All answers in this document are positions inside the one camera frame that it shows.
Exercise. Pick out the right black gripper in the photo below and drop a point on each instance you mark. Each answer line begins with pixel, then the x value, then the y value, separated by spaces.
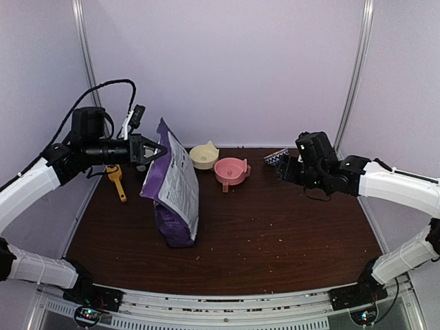
pixel 285 168

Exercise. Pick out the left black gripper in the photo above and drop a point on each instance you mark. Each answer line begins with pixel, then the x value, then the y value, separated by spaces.
pixel 136 148

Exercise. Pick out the yellow plastic scoop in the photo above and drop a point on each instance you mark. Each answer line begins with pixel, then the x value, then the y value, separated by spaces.
pixel 114 174

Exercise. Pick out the purple pet food bag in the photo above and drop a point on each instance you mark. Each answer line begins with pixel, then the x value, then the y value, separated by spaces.
pixel 171 183

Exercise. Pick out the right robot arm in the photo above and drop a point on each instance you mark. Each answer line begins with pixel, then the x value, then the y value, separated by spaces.
pixel 317 167

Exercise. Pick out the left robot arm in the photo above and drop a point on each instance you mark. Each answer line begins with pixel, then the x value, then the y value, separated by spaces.
pixel 84 147

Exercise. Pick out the cream cat-ear pet bowl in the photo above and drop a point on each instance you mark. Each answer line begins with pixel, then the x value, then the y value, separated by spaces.
pixel 204 156

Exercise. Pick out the pink cat-ear pet bowl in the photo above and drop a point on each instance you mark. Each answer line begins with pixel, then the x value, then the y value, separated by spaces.
pixel 232 171

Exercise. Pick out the blue zigzag patterned bowl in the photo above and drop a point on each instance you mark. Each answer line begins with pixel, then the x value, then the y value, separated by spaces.
pixel 274 158

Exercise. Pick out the left aluminium frame post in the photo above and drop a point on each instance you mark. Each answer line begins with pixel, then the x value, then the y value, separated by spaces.
pixel 81 28

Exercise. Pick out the aluminium frame post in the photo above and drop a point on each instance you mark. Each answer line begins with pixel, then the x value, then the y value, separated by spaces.
pixel 81 28
pixel 360 57

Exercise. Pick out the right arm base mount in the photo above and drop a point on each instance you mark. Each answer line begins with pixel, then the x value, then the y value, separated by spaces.
pixel 366 291

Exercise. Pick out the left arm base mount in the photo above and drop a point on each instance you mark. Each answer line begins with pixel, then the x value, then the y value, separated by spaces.
pixel 86 292

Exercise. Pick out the right aluminium frame post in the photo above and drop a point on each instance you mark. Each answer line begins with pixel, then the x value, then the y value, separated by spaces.
pixel 360 57

